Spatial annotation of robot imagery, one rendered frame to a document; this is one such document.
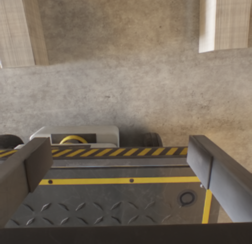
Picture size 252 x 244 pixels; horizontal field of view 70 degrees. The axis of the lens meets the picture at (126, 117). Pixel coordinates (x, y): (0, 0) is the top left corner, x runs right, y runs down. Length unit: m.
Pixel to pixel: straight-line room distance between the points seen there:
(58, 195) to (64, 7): 0.54
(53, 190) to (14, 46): 0.40
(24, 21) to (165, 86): 0.46
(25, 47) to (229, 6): 0.56
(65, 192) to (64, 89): 0.37
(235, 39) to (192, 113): 0.26
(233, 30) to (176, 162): 0.41
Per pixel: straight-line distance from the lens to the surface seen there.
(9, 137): 0.69
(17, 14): 0.62
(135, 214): 0.43
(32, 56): 0.59
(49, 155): 0.17
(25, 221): 0.49
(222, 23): 0.61
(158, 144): 0.55
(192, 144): 0.16
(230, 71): 0.74
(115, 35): 0.64
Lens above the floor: 0.63
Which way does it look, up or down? 75 degrees down
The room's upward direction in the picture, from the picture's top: 175 degrees clockwise
